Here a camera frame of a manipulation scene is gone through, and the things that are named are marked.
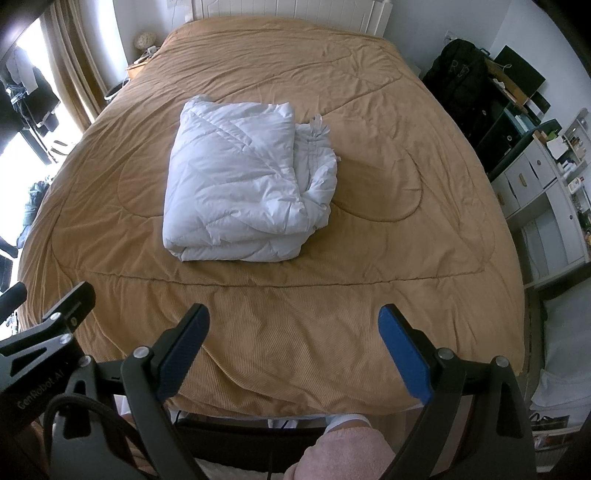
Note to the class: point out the black flat screen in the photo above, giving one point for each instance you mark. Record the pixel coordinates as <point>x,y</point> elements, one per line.
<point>521,74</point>

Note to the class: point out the dark desk shelf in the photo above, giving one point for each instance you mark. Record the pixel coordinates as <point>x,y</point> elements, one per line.
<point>503,134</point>

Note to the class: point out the beige curtain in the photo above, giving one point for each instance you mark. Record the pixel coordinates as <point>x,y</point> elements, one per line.
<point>74,69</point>

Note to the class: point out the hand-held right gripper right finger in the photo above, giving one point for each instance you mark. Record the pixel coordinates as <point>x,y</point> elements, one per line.
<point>404,355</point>

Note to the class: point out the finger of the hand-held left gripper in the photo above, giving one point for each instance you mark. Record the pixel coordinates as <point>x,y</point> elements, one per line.
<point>76,304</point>

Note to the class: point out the wooden nightstand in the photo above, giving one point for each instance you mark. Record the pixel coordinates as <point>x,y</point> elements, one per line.
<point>138,67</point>

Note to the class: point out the tan bed blanket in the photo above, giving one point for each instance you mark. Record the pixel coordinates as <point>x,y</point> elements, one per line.
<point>369,230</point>

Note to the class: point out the round woven lamp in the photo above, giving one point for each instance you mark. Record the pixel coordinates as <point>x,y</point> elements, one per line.
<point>143,40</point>

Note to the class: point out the white folded cloth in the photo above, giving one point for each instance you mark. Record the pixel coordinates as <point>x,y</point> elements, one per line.
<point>563,390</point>

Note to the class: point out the white wooden headboard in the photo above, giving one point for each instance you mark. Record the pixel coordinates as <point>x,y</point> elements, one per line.
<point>300,9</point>

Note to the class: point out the black backpack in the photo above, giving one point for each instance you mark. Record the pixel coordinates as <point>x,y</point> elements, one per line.
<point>457,83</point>

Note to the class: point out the hanging black coat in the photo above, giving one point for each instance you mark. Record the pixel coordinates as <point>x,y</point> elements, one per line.
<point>44,101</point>

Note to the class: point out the white puffer jacket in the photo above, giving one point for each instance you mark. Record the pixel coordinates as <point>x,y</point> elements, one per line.
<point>231,184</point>

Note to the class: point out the hanging grey white garment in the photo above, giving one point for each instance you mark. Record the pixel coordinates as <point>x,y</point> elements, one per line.
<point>21,64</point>

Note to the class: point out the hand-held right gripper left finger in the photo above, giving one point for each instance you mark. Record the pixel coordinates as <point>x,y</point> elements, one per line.
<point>182,355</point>

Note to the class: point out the white drawer cabinet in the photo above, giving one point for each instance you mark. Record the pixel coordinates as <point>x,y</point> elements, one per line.
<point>540,194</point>

